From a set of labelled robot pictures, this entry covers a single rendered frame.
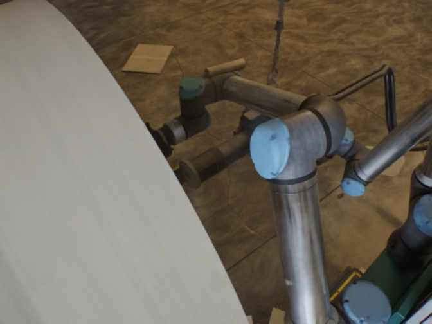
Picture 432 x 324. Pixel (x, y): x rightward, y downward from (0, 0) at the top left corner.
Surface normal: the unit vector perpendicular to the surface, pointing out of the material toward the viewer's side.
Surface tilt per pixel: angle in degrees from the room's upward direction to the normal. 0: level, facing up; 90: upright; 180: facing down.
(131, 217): 38
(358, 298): 5
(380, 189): 0
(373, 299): 5
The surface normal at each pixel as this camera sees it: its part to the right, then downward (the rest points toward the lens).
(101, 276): 0.41, -0.15
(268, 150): -0.92, 0.20
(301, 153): 0.40, 0.25
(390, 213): 0.00, -0.69
